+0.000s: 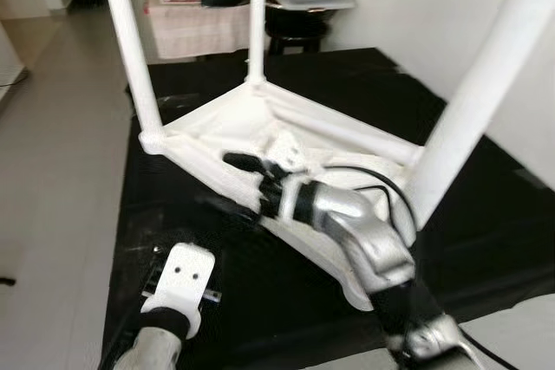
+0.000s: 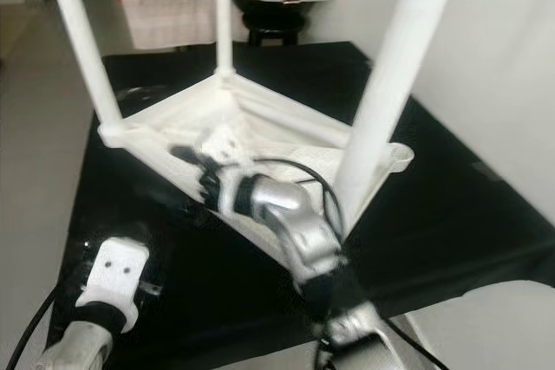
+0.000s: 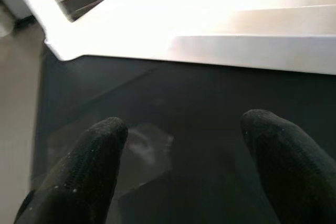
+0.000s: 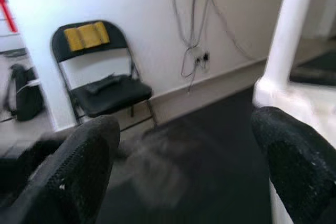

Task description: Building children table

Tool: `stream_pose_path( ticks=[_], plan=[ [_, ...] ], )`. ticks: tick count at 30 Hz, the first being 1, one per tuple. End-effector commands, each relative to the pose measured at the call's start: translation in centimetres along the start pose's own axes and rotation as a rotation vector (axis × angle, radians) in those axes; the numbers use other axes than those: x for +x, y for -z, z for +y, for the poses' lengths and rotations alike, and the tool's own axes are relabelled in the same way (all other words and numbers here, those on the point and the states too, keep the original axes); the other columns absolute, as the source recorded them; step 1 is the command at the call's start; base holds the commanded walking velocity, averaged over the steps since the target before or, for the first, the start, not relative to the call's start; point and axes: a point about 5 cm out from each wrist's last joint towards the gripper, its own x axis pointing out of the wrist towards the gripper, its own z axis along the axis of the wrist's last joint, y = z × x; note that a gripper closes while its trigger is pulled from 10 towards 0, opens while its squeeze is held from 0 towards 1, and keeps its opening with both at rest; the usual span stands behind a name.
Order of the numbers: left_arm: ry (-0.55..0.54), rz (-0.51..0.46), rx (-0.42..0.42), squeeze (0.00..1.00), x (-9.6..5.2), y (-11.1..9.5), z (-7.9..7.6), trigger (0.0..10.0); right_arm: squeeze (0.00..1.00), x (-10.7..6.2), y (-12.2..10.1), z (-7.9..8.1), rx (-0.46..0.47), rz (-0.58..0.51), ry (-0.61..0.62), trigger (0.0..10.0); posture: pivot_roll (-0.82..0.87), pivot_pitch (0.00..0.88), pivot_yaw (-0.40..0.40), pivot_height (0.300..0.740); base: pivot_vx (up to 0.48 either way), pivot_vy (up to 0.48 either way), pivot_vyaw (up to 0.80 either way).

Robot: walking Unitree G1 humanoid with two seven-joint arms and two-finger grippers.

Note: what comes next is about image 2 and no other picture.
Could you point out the black tablecloth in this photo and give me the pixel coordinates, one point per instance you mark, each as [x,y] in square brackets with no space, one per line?
[468,223]

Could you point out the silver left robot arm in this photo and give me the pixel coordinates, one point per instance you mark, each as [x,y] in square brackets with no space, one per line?
[82,348]

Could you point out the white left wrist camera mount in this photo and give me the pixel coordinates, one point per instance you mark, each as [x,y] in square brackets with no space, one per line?
[114,275]

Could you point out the black round basin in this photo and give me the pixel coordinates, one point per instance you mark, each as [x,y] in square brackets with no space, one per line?
[269,15]

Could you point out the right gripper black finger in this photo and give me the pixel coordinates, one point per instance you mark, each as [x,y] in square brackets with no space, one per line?
[191,156]

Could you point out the white plastic table top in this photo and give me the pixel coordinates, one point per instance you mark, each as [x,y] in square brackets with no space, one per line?
[165,132]

